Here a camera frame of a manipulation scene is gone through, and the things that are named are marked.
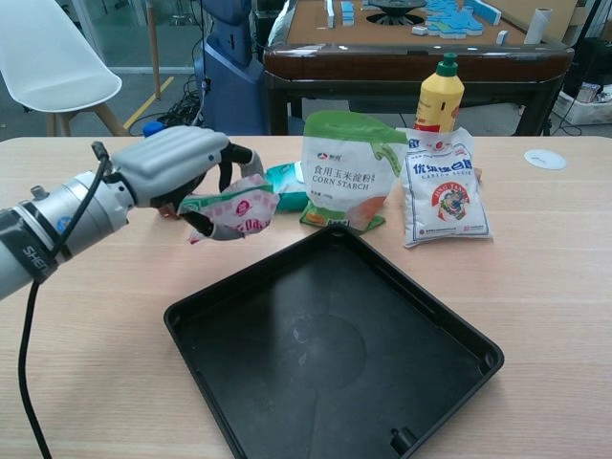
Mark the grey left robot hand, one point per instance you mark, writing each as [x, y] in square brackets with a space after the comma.
[162, 162]

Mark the pink white snack bag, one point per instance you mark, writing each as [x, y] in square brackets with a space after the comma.
[248, 205]

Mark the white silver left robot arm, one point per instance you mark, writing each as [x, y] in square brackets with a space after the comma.
[81, 212]

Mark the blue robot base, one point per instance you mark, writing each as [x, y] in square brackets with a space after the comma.
[229, 81]

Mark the black plastic tray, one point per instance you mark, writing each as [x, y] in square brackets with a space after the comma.
[315, 344]

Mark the teal wet wipes pack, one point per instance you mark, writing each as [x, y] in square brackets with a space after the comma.
[287, 191]

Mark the white chair with wooden legs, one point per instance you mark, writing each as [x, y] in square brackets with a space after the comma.
[48, 62]

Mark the green white corn starch bag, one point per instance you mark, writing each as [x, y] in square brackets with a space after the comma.
[344, 177]

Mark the brown mahjong table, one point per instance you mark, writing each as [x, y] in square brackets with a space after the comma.
[382, 59]

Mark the black mahjong table centre dial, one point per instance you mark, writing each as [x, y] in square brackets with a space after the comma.
[394, 9]

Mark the yellow squeeze bottle green cap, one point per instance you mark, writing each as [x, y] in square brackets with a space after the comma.
[440, 100]

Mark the white sugar bag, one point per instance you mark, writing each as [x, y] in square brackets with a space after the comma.
[444, 201]

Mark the pile of blue mahjong tiles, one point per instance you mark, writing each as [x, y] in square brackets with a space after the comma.
[454, 19]

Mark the single blue mahjong tile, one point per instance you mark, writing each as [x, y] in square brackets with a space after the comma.
[502, 37]

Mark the white round table grommet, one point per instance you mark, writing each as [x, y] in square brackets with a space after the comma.
[545, 159]

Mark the white paper roll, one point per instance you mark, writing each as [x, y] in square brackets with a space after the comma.
[538, 26]

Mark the white cardboard box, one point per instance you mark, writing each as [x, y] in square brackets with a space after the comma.
[581, 102]

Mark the wooden post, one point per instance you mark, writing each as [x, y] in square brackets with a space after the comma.
[154, 48]

